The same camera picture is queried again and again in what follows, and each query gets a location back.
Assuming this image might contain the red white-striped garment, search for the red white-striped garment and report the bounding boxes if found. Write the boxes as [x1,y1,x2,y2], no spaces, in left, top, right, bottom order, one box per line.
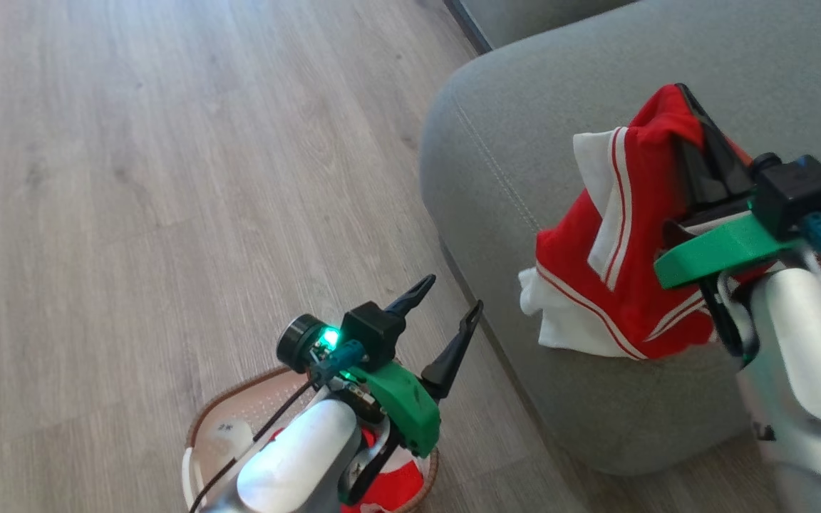
[519,84,775,361]

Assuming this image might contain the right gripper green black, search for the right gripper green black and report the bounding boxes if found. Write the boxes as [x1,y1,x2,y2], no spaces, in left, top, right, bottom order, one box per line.
[654,83,821,289]

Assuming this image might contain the white basket brown woven rim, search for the white basket brown woven rim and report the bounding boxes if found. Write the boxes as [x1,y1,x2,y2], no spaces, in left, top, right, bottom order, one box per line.
[182,365,441,513]

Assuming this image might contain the red and white garment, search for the red and white garment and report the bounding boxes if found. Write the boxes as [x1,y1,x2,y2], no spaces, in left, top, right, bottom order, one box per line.
[268,424,431,513]

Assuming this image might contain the white smooth cloth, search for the white smooth cloth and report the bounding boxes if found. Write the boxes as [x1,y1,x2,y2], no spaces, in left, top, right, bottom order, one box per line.
[212,419,256,460]

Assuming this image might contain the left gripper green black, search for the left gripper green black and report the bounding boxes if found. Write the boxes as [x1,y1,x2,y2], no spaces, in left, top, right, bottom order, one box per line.
[339,274,484,458]

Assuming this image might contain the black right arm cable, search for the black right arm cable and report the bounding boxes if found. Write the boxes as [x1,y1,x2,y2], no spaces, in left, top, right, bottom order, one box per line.
[714,273,762,366]

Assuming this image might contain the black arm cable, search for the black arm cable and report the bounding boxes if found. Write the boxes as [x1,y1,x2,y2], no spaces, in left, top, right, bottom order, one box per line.
[714,273,762,366]
[190,380,316,513]

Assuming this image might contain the grey fabric sofa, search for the grey fabric sofa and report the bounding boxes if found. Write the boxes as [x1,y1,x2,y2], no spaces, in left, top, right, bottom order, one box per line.
[419,0,821,477]

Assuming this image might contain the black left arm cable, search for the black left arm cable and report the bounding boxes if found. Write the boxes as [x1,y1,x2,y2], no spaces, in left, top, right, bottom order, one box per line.
[190,380,316,513]

